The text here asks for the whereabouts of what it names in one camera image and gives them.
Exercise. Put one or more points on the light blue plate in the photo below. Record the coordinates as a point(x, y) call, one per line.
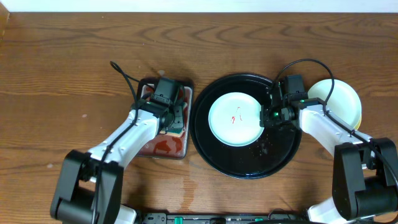
point(234, 119)

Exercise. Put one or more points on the black rectangular wash tray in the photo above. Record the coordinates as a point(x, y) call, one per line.
point(168, 146)

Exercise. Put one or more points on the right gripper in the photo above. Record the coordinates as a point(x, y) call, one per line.
point(265, 121)

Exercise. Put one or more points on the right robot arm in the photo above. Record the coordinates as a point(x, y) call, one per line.
point(364, 168)

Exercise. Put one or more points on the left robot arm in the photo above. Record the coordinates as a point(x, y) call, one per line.
point(90, 184)

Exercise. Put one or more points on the green scrub sponge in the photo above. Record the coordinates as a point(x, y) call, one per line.
point(175, 131)

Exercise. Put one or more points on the black round serving tray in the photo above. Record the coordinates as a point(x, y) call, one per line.
point(267, 155)

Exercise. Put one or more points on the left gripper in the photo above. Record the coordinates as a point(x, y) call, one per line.
point(179, 112)

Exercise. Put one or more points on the pale green plate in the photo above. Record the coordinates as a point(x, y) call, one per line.
point(344, 100)

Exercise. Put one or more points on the yellow plate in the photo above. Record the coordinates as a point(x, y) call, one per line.
point(358, 123)

